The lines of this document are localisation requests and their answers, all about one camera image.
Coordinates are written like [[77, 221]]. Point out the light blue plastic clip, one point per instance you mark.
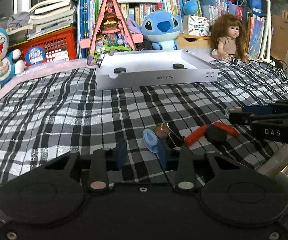
[[150, 139]]

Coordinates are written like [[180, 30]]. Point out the white patterned small box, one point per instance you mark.
[[196, 26]]

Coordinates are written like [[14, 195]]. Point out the red plastic crate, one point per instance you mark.
[[57, 46]]

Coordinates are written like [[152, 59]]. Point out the brown haired doll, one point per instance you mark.
[[228, 39]]

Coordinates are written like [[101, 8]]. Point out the blue Stitch plush toy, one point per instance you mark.
[[160, 30]]

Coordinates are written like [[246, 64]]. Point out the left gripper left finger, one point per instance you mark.
[[119, 154]]

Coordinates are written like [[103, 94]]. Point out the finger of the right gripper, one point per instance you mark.
[[248, 118], [279, 107]]

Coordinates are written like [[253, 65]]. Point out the stack of books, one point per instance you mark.
[[42, 18]]

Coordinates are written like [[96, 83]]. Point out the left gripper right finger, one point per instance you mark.
[[163, 153]]

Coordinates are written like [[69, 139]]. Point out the white cardboard box tray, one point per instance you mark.
[[153, 67]]

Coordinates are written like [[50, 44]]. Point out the red plastic tool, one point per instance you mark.
[[214, 133]]

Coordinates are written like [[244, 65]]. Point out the small black binder clip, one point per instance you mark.
[[99, 61]]

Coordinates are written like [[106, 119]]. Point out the pink triangular miniature house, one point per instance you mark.
[[103, 29]]

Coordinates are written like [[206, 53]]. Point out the brown round nut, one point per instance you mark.
[[161, 131]]

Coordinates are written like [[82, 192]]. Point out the black white plaid cloth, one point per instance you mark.
[[43, 118]]

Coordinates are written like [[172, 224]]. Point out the black round disc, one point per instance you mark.
[[178, 66], [119, 70]]

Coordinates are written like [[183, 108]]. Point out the wooden drawer box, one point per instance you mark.
[[190, 41]]

